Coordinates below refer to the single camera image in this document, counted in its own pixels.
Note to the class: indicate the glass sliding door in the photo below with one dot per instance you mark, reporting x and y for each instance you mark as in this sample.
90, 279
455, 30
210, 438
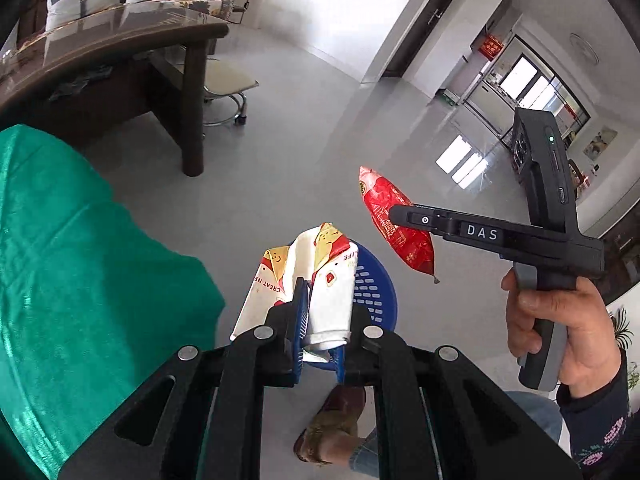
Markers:
525, 80

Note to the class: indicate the white and red snack packet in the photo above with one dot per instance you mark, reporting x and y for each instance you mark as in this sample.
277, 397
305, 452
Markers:
330, 300

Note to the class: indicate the red wall decoration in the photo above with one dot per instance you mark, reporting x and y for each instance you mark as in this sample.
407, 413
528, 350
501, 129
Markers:
491, 46

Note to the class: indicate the green and white box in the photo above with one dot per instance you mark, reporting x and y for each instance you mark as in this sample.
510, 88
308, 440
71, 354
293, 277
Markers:
446, 97

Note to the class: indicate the person's right hand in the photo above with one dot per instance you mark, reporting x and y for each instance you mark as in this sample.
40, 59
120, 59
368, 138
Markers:
590, 340

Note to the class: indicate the leafy houseplant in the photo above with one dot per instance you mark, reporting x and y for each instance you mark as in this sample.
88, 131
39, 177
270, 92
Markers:
622, 330

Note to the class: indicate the person's right forearm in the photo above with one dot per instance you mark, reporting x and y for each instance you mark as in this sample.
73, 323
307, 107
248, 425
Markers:
600, 425

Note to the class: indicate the cream padded stool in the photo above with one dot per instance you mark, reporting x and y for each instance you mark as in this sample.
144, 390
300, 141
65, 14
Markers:
225, 80

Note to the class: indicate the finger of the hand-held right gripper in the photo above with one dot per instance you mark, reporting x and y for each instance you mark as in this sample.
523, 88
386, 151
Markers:
425, 220

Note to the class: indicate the brown shoe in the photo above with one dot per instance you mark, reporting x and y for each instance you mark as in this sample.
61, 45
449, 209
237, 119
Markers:
330, 425

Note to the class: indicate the green tablecloth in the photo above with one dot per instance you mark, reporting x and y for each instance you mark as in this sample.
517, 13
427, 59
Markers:
75, 260

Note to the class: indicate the blue plastic basket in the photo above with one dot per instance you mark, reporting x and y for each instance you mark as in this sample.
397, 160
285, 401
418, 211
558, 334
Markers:
375, 290

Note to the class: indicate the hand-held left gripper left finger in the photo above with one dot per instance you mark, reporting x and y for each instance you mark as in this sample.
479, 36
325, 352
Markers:
300, 310

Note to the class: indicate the dark wooden desk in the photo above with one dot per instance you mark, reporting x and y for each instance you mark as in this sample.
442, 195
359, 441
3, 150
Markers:
125, 40

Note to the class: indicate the round ceiling lamp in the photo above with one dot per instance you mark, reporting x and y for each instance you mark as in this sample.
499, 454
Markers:
585, 47

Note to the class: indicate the dark wooden door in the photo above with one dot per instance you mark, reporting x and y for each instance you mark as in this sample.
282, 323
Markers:
430, 15

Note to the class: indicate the wall poster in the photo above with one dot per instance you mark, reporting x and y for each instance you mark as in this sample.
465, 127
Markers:
600, 142

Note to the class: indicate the brown sofa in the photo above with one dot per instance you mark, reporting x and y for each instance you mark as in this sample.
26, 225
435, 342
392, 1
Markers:
215, 6

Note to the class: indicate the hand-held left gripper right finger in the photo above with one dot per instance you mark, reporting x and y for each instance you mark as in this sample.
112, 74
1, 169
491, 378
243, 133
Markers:
340, 362

